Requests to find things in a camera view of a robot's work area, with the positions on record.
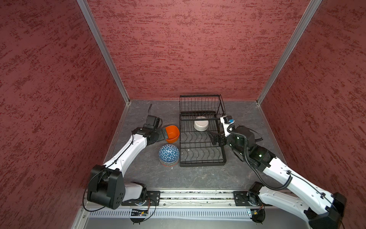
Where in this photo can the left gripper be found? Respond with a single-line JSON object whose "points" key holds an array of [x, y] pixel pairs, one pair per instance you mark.
{"points": [[161, 137]]}

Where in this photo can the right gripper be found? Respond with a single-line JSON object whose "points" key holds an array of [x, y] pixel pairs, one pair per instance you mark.
{"points": [[221, 137]]}

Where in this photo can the orange bowl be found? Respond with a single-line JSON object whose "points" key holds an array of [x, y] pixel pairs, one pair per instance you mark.
{"points": [[172, 133]]}

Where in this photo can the white bowl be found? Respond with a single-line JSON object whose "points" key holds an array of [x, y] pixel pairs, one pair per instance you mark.
{"points": [[201, 124]]}

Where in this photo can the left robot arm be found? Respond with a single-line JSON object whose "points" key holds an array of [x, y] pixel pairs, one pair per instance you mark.
{"points": [[107, 186]]}

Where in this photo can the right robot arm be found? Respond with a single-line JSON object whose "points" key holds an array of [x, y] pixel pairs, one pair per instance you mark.
{"points": [[279, 185]]}

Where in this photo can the blue patterned bowl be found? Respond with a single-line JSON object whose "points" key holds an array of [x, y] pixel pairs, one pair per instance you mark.
{"points": [[169, 155]]}

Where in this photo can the right aluminium corner profile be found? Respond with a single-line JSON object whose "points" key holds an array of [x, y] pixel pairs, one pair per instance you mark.
{"points": [[294, 39]]}

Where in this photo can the aluminium corner profile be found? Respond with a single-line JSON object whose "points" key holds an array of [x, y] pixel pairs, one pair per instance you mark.
{"points": [[86, 11], [294, 39]]}

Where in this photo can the left aluminium corner profile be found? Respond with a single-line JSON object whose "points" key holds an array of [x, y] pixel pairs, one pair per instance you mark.
{"points": [[86, 11]]}

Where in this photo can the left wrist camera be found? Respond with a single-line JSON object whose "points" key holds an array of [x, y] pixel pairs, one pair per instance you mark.
{"points": [[153, 122]]}

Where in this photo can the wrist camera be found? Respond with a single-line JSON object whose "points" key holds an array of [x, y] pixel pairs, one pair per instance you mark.
{"points": [[226, 124], [153, 122]]}

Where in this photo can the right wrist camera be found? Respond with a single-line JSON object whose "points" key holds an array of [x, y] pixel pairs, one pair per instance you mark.
{"points": [[226, 124]]}

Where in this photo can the black wire dish rack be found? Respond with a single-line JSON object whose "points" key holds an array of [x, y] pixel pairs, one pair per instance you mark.
{"points": [[196, 149]]}

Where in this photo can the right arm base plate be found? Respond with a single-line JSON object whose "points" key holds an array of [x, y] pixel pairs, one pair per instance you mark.
{"points": [[243, 198]]}

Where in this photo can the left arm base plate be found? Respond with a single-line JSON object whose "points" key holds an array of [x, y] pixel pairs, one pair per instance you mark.
{"points": [[151, 198]]}

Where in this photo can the aluminium mounting rail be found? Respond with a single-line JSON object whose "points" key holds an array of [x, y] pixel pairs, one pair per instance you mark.
{"points": [[220, 197]]}

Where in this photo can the perforated cable duct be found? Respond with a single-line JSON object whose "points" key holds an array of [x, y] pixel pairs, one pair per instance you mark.
{"points": [[160, 213]]}

